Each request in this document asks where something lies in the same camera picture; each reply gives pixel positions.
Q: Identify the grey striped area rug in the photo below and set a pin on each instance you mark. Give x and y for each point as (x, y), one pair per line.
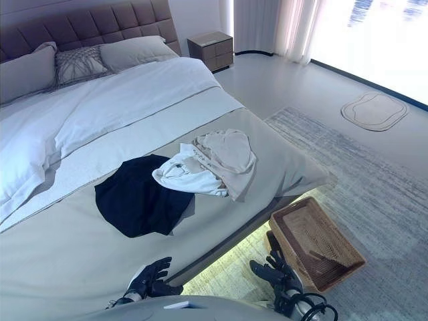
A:
(351, 200)

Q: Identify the beige garment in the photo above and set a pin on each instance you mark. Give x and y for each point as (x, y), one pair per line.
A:
(227, 154)

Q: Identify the brown wicker basket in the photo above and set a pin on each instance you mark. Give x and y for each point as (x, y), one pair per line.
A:
(317, 244)

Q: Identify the bed with beige cover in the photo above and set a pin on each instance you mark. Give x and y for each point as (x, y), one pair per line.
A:
(100, 200)

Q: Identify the black garment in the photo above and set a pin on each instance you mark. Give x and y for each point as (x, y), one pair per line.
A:
(143, 197)

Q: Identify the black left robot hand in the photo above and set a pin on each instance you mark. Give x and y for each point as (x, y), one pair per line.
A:
(152, 272)

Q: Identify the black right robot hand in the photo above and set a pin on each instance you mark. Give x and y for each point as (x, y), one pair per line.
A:
(275, 271)

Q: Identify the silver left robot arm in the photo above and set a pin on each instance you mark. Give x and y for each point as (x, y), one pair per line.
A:
(125, 298)

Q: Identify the small beige floor mat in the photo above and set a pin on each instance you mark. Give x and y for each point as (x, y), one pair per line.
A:
(374, 110)

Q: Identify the brown wooden nightstand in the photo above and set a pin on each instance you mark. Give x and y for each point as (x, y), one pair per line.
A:
(211, 50)

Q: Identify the grey robot torso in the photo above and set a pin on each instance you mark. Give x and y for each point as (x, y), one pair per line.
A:
(182, 309)

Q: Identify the patterned grey cushion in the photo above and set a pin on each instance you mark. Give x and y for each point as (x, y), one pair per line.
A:
(78, 63)

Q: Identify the brown tufted headboard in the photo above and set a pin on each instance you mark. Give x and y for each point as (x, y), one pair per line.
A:
(90, 23)

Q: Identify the sheer white curtain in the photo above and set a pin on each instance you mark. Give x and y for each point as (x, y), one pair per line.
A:
(277, 28)

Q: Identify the white duvet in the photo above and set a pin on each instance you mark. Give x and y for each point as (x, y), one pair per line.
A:
(100, 107)

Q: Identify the beige pillow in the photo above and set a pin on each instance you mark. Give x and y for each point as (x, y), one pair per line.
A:
(137, 50)
(25, 73)

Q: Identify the white garment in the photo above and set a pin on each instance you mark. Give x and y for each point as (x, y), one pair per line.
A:
(187, 175)

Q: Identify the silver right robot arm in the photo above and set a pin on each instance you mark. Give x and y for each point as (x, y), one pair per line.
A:
(296, 306)

